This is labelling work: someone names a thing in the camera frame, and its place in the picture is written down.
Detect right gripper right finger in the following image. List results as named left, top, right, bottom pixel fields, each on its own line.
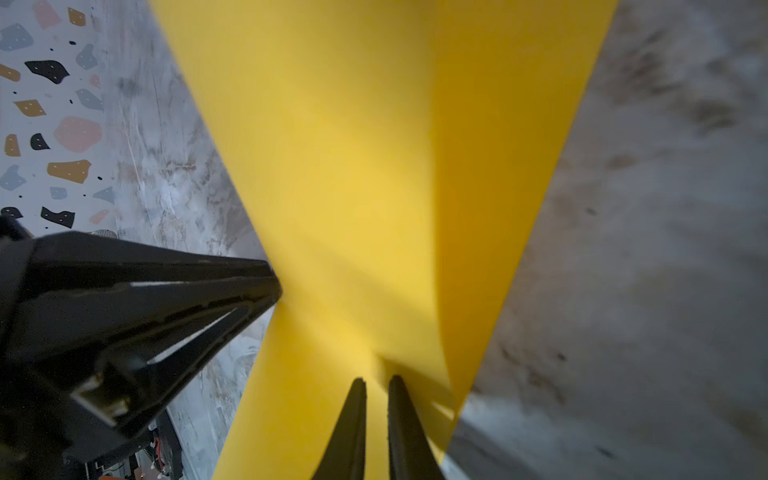
left=388, top=375, right=445, bottom=480

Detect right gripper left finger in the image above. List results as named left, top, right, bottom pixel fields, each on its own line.
left=312, top=378, right=367, bottom=480

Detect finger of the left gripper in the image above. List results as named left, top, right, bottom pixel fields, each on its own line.
left=1, top=232, right=282, bottom=300
left=1, top=281, right=282, bottom=462

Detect yellow square paper sheet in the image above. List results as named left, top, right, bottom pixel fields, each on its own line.
left=152, top=1, right=616, bottom=479

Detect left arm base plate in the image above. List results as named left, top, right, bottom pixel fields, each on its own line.
left=85, top=410, right=184, bottom=479

